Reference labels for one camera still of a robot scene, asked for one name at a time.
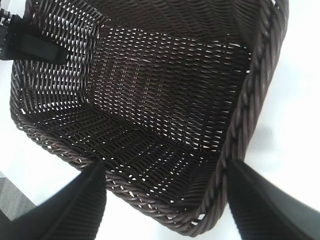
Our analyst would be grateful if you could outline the dark brown wicker basket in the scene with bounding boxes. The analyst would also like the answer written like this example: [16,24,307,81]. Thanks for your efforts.
[9,0,290,238]

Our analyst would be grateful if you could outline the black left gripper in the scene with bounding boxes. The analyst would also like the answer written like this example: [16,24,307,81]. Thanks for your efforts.
[0,6,69,66]

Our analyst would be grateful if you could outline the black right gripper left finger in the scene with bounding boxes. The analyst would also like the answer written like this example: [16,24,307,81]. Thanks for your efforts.
[0,160,108,240]

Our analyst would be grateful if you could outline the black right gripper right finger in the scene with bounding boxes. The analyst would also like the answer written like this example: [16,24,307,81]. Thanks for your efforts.
[227,159,320,240]

